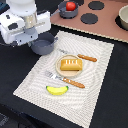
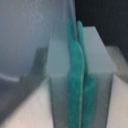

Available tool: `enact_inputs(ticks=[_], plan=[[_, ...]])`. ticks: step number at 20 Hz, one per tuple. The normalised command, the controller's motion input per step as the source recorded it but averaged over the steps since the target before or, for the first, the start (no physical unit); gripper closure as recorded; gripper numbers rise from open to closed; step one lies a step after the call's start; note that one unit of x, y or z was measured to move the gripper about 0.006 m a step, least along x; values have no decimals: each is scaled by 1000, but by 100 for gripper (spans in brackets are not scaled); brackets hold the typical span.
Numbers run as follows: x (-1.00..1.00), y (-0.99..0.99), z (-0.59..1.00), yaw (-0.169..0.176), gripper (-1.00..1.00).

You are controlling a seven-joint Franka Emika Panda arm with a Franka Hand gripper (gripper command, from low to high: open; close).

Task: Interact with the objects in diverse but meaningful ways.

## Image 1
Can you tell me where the beige bowl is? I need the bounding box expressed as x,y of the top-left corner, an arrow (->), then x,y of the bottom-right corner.
119,5 -> 128,30

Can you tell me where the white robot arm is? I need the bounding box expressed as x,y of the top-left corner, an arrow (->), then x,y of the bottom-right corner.
0,0 -> 51,46

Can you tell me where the round wooden plate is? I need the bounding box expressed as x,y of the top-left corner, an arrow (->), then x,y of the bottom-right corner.
55,54 -> 83,77

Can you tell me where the beige woven placemat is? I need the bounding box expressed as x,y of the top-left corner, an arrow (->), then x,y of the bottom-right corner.
13,31 -> 114,128

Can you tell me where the black stove burner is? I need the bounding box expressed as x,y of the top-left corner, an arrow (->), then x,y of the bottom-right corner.
81,13 -> 98,25
88,1 -> 104,10

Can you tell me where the large grey pot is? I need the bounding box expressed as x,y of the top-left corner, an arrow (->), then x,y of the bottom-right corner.
31,32 -> 58,55

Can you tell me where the brown wooden board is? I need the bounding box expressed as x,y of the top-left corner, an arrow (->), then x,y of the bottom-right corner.
51,0 -> 128,42

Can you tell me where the orange toy bread loaf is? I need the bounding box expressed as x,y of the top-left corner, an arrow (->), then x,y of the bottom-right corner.
60,59 -> 83,71

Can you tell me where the black stove burner rear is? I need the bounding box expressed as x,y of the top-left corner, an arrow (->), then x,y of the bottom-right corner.
88,1 -> 104,10

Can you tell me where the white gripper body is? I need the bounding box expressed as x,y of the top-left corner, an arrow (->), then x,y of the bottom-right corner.
0,10 -> 51,46

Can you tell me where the small grey pot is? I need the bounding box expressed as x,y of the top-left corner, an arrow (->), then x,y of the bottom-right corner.
54,1 -> 78,19

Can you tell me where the red toy tomato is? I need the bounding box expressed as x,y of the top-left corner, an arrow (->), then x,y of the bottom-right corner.
66,2 -> 76,11

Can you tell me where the yellow toy banana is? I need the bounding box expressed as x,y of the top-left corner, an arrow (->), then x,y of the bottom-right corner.
46,86 -> 68,95

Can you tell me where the fork with orange handle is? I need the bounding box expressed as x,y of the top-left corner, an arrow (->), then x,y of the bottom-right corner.
45,71 -> 85,88

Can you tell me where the knife with orange handle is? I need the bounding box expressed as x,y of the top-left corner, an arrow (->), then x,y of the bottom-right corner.
58,49 -> 97,62

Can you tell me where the black stove burner front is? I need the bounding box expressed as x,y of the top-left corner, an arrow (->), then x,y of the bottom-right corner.
81,13 -> 98,25

